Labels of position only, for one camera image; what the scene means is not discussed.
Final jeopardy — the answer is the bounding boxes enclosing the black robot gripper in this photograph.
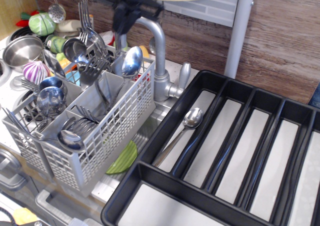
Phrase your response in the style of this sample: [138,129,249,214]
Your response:
[95,0,164,34]

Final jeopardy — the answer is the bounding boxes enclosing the large steel spoon upright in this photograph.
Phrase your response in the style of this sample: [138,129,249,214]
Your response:
[111,46,143,107]

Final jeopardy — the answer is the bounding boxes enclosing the steel ladle spoon at back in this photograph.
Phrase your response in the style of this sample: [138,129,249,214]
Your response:
[63,38,89,63]

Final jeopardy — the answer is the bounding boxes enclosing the steel fork in basket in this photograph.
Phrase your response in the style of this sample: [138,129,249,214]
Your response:
[79,58,111,92]

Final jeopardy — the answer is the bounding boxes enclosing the grey plastic cutlery basket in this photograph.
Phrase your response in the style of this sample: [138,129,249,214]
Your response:
[3,58,156,196]

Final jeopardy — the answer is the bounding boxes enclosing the round steel spoon bowls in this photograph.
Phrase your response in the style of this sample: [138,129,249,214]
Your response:
[36,77,68,118]

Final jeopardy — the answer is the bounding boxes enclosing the stack of forks in basket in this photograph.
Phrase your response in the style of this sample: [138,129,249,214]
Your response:
[62,105,100,136]

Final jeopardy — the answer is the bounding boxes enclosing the steel spoon in tray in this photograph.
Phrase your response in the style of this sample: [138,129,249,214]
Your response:
[153,108,204,167]

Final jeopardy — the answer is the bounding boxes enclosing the steel spoon front basket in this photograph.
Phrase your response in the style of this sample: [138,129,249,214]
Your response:
[40,130,85,153]

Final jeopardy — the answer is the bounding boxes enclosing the black cutlery tray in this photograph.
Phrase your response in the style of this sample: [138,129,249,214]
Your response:
[101,71,320,225]

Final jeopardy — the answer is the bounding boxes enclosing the tall steel fork at back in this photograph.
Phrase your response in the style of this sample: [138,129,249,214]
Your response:
[78,1,90,45]

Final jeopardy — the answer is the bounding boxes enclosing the hanging steel skimmer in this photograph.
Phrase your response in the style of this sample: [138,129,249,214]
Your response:
[48,0,66,24]

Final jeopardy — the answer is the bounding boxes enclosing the green toy can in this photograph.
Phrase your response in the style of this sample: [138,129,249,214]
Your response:
[45,34,67,54]

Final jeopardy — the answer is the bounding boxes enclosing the silver kitchen faucet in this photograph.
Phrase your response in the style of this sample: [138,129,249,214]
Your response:
[136,17,191,101]

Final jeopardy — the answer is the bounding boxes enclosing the green toy cabbage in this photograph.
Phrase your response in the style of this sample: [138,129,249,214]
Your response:
[28,13,56,36]

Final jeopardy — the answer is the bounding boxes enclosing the purple white toy onion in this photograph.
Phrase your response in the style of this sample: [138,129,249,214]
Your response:
[23,61,50,84]

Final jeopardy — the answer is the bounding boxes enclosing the steel pot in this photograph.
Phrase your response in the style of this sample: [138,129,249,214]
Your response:
[0,36,44,73]

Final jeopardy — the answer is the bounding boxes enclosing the green toy plate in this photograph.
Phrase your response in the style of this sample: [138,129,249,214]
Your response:
[106,140,138,175]

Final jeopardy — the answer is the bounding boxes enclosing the yellow toy at bottom left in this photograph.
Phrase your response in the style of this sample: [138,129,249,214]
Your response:
[11,207,38,225]

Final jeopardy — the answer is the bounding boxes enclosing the grey metal post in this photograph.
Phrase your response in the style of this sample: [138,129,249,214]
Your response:
[224,0,254,79]

